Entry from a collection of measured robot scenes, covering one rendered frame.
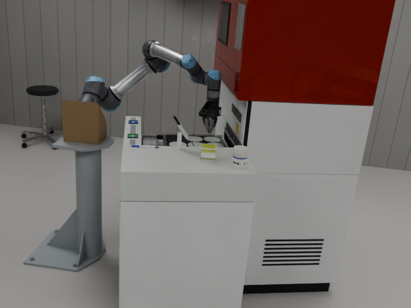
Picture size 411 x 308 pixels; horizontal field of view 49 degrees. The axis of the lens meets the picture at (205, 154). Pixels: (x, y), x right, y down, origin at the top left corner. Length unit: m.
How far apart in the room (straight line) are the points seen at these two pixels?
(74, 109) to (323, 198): 1.54
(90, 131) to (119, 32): 2.55
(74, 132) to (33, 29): 2.89
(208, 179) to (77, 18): 3.57
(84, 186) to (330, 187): 1.48
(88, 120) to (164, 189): 0.87
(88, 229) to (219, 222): 1.13
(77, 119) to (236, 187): 1.12
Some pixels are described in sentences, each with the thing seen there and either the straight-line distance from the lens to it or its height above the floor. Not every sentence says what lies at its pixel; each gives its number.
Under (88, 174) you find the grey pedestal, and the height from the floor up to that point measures 0.62.
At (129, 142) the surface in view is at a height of 0.96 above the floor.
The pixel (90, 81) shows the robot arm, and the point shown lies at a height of 1.16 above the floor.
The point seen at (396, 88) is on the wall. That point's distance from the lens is 5.17.
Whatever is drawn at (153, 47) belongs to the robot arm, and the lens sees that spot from 2.72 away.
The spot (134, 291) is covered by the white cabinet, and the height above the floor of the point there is 0.33.
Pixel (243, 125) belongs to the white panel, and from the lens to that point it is 2.37.
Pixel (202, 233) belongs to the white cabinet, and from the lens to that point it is 2.17.
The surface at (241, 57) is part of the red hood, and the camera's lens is 2.28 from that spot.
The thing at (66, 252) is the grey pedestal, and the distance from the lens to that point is 3.22.
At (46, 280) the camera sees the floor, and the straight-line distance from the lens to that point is 3.00.
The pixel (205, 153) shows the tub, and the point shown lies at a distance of 2.15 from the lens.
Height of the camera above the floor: 1.75
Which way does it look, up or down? 20 degrees down
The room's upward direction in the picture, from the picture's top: 5 degrees clockwise
